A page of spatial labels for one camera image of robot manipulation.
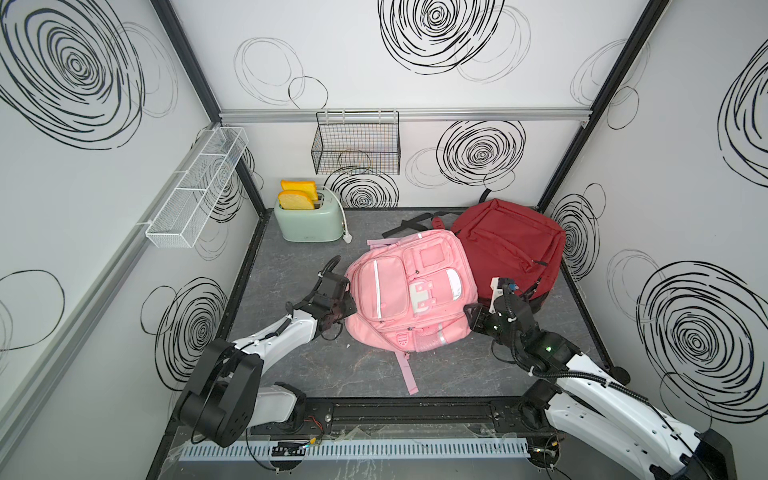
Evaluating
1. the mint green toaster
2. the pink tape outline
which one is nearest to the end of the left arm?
the pink tape outline

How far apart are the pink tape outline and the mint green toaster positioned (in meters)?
0.17

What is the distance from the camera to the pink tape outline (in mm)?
820

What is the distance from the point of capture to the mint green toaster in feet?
3.36
